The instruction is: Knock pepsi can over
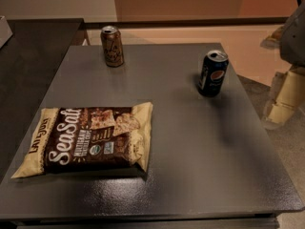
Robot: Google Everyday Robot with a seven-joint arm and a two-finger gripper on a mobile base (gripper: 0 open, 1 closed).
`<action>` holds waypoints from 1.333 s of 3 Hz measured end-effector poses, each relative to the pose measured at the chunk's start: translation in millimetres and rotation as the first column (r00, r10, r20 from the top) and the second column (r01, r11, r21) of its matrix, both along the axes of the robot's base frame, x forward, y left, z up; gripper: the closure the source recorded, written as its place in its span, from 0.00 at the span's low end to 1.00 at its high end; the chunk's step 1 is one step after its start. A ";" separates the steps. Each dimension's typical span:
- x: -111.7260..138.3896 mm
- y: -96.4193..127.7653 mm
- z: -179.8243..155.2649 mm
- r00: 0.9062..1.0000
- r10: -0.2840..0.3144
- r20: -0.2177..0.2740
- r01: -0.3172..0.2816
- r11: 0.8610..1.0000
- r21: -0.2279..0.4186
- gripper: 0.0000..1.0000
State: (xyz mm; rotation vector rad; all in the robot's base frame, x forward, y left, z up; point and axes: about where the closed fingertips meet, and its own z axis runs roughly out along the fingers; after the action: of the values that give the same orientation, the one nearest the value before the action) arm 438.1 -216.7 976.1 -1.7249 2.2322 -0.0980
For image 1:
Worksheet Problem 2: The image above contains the grey object at left edge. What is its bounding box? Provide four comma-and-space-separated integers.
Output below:
0, 16, 12, 49

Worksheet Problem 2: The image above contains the sea salt chip bag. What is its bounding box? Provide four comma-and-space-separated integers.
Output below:
12, 102, 153, 178

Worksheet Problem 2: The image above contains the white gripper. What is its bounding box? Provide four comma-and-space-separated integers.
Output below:
260, 1, 305, 130

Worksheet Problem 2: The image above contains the blue pepsi can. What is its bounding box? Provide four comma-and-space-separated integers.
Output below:
198, 50, 229, 97

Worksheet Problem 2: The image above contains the tan lacroix can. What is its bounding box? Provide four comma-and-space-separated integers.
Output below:
101, 26, 124, 67

